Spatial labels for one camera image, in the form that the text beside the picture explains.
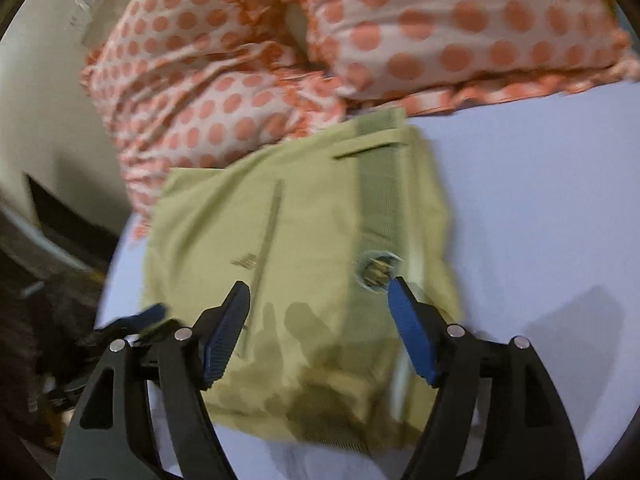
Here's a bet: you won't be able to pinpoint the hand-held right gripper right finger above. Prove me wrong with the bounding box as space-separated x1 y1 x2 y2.
387 277 587 480

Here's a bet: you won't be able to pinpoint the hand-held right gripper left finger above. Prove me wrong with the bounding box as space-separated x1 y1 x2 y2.
56 280 251 480

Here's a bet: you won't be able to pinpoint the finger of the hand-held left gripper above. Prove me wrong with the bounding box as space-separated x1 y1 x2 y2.
89 303 169 347

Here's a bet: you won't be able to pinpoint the olive green pants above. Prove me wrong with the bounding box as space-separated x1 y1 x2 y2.
143 107 467 452

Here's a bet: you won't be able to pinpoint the dark furniture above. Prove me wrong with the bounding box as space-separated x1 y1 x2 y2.
0 172 121 311

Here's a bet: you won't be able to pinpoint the white bed sheet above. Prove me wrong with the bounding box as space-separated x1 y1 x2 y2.
95 78 640 480

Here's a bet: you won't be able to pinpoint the orange polka dot pillow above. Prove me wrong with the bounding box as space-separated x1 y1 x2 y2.
80 0 640 241

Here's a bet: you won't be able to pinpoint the white wall switch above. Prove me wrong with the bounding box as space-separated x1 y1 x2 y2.
69 0 110 36

